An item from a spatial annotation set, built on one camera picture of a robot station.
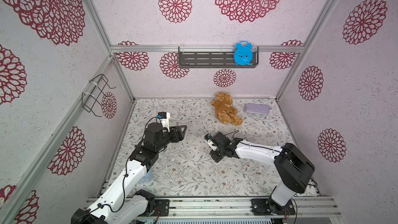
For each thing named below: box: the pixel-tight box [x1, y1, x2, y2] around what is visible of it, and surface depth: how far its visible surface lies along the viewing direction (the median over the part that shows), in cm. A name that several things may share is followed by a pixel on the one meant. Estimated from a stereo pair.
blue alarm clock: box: [233, 40, 253, 66], surface depth 90 cm
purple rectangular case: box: [245, 103, 270, 115], surface depth 114 cm
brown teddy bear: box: [210, 91, 244, 126], surface depth 106 cm
